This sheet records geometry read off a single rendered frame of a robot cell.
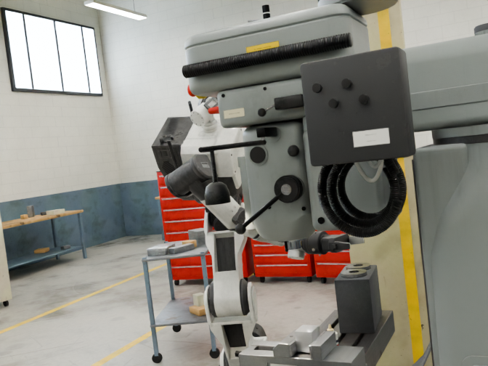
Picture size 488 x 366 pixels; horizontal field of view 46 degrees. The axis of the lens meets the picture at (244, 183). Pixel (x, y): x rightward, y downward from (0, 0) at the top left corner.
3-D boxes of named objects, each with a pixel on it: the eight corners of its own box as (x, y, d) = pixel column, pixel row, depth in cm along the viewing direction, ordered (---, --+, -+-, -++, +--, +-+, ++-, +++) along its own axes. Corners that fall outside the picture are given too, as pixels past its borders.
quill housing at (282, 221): (247, 245, 154) (232, 127, 153) (275, 232, 173) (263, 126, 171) (314, 243, 146) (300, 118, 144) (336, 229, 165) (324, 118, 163)
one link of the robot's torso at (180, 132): (165, 220, 226) (140, 147, 205) (189, 168, 252) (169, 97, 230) (238, 221, 218) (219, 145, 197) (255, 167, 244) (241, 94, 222)
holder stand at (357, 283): (339, 333, 197) (332, 276, 196) (349, 314, 218) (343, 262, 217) (375, 333, 193) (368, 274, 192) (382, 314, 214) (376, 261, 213)
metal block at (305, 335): (296, 351, 163) (294, 331, 163) (304, 344, 169) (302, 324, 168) (314, 353, 161) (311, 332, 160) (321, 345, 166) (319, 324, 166)
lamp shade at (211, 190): (208, 203, 166) (205, 181, 166) (232, 200, 166) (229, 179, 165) (203, 205, 159) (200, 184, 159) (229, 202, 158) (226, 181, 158)
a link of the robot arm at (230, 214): (253, 241, 205) (210, 199, 197) (232, 242, 215) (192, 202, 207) (268, 216, 210) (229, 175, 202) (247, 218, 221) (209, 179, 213)
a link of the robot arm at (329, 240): (332, 234, 207) (304, 234, 215) (335, 260, 207) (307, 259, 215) (348, 227, 217) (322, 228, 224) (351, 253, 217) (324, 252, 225)
